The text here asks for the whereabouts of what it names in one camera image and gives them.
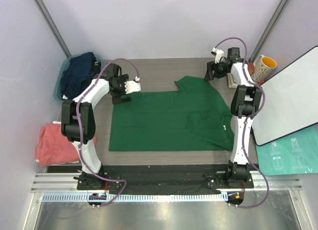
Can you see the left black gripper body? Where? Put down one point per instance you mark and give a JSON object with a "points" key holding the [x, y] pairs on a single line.
{"points": [[119, 90]]}

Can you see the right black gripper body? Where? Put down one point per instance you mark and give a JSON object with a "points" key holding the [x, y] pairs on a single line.
{"points": [[219, 71]]}

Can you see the green t shirt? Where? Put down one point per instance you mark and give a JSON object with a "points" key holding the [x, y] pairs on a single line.
{"points": [[193, 118]]}

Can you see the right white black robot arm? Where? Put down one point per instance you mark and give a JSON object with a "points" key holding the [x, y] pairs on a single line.
{"points": [[244, 106]]}

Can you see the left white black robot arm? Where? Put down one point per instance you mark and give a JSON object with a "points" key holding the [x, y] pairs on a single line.
{"points": [[78, 122]]}

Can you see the stack of books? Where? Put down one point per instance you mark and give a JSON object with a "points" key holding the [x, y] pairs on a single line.
{"points": [[231, 81]]}

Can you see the red small box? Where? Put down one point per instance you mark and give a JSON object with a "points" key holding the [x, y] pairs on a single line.
{"points": [[251, 68]]}

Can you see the navy blue t shirt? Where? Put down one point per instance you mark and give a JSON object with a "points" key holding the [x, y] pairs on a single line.
{"points": [[78, 75]]}

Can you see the white mug yellow inside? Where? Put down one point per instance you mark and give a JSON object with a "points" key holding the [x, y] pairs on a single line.
{"points": [[263, 66]]}

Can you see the teal plastic basket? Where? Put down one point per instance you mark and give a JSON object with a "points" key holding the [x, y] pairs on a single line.
{"points": [[66, 63]]}

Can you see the white board black rim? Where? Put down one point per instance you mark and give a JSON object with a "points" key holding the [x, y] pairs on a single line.
{"points": [[291, 100]]}

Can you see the pink folded t shirt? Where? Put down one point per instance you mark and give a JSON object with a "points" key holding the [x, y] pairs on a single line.
{"points": [[53, 148]]}

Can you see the teal folding board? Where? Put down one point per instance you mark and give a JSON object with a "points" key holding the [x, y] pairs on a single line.
{"points": [[296, 153]]}

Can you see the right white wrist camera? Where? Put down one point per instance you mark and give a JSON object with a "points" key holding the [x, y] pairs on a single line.
{"points": [[218, 54]]}

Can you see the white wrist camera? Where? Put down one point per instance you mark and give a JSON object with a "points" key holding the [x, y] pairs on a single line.
{"points": [[132, 86], [218, 54]]}

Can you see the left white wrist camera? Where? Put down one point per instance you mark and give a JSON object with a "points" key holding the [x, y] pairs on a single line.
{"points": [[132, 86]]}

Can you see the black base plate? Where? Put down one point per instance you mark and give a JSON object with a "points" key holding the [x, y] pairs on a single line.
{"points": [[156, 179]]}

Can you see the left aluminium frame post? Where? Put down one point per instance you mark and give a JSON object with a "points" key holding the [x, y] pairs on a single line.
{"points": [[52, 26]]}

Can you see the aluminium frame post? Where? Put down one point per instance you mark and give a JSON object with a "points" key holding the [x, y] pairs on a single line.
{"points": [[278, 11], [52, 26]]}

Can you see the right aluminium frame post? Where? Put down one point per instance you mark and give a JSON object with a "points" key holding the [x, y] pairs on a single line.
{"points": [[278, 11]]}

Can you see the aluminium rail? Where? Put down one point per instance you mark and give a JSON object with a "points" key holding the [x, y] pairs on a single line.
{"points": [[65, 182]]}

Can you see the slotted cable duct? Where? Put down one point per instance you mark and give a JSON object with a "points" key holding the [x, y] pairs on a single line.
{"points": [[100, 197]]}

